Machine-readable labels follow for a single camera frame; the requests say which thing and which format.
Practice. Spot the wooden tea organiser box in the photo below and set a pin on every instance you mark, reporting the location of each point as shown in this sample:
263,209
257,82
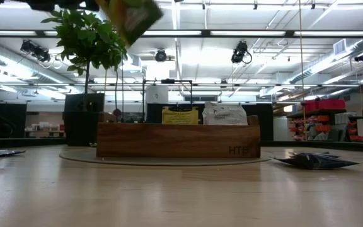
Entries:
175,140

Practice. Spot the green leafy plant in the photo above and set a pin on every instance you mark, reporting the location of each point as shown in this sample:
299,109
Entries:
87,38

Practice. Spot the round grey mat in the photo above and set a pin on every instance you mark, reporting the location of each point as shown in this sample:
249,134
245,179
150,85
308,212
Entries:
169,161

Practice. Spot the green yellow tea packet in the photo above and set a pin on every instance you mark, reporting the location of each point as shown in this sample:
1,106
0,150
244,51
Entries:
131,22

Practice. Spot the shelf with red bins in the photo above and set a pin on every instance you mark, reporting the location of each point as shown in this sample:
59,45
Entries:
323,104

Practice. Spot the black plant pot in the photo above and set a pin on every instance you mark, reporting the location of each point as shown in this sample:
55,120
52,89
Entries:
79,126

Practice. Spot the black ceiling spotlight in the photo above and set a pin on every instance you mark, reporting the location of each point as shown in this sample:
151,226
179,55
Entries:
39,55

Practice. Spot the black ceiling lamp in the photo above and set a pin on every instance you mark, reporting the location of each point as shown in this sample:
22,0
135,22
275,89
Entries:
361,57

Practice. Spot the black aluminium table frame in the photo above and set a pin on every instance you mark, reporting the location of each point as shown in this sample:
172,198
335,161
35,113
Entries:
326,146

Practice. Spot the black overhead light bar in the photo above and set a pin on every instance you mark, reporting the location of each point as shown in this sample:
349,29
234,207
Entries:
247,32

